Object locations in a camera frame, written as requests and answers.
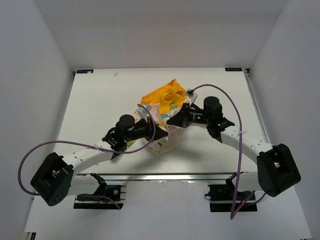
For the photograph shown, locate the blue right corner label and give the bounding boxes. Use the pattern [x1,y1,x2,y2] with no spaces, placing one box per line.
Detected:
[224,67,243,72]

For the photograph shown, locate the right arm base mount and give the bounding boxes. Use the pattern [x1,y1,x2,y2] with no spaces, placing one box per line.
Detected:
[204,184,258,213]

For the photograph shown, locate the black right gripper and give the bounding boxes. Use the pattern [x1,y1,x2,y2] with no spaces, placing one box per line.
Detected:
[166,102,211,128]

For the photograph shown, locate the blue corner label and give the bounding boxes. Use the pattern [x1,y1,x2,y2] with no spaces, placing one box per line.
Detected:
[224,67,243,72]
[76,69,94,74]

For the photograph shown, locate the aluminium right side rail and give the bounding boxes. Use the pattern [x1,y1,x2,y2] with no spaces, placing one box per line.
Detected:
[244,68,286,181]

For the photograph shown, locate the aluminium front table rail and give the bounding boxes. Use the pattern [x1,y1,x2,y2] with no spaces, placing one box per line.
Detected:
[44,172,286,183]

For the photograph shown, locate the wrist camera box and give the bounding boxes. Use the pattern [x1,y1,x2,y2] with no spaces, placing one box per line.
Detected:
[137,104,152,123]
[185,88,198,105]

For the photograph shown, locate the blue left corner label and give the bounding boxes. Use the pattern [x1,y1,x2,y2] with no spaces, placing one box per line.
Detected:
[76,69,94,74]

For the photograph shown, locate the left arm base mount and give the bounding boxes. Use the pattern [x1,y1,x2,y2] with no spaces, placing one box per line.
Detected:
[73,184,127,210]

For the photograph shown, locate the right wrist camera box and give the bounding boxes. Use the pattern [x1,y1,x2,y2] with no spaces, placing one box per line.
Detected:
[185,88,198,105]

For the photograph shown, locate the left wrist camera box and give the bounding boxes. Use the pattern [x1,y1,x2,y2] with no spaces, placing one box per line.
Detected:
[137,104,152,123]

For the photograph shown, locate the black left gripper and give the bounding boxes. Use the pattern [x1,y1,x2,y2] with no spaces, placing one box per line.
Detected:
[124,117,168,143]

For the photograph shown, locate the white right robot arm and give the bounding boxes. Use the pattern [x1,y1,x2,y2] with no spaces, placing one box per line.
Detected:
[166,96,301,200]

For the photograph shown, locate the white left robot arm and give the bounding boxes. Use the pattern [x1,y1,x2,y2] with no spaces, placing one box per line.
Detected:
[30,114,168,206]

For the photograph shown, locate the cream dinosaur print baby jacket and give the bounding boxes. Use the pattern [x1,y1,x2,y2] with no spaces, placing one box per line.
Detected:
[140,79,197,155]

